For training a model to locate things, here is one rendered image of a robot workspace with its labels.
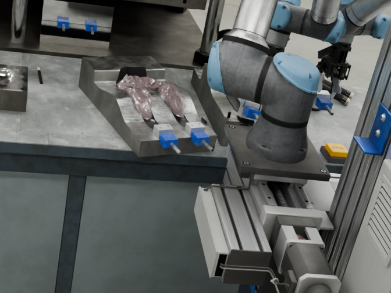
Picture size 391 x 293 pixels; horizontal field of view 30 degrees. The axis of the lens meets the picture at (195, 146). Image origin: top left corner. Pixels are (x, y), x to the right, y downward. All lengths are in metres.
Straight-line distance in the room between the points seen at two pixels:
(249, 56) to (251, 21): 0.08
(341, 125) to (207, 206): 1.10
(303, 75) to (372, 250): 0.45
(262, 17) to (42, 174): 0.88
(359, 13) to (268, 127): 0.55
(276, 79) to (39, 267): 1.12
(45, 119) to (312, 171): 0.91
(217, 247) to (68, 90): 1.12
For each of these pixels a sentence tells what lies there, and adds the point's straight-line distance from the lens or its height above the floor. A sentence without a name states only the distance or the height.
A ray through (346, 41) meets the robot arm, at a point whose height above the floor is 1.16.
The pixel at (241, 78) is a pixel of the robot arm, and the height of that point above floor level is 1.21.
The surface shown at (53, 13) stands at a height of 0.91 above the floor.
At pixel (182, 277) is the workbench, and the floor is 0.29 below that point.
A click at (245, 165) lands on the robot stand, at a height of 1.04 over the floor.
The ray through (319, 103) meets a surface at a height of 0.93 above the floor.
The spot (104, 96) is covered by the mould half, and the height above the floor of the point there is 0.86.
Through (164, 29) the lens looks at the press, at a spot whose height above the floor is 0.78.
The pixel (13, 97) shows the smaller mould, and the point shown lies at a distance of 2.30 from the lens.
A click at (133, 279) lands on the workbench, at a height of 0.28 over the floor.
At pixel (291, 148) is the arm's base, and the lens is 1.74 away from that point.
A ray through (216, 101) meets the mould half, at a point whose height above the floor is 0.88.
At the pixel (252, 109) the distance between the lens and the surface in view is 2.25.
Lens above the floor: 1.81
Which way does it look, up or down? 26 degrees down
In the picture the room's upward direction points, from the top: 12 degrees clockwise
